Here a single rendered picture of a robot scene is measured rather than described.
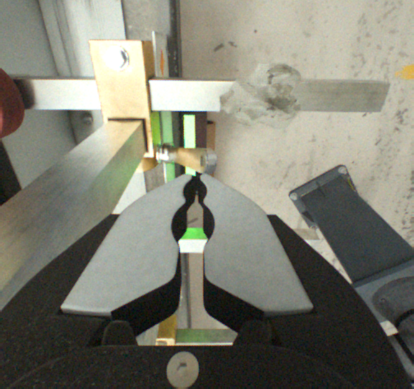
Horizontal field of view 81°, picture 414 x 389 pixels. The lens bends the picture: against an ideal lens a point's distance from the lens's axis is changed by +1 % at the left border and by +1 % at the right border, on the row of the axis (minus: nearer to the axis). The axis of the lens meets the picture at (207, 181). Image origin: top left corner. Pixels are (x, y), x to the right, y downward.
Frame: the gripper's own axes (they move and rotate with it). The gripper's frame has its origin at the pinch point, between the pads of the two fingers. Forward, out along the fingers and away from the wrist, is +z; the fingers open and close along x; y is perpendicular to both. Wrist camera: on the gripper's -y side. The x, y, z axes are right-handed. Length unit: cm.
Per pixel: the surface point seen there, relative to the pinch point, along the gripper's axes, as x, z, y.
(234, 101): 3.5, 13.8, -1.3
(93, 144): -8.3, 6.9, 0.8
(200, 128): -0.3, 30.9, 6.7
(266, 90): 6.6, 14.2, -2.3
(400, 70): 84, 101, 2
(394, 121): 91, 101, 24
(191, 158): -0.4, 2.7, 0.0
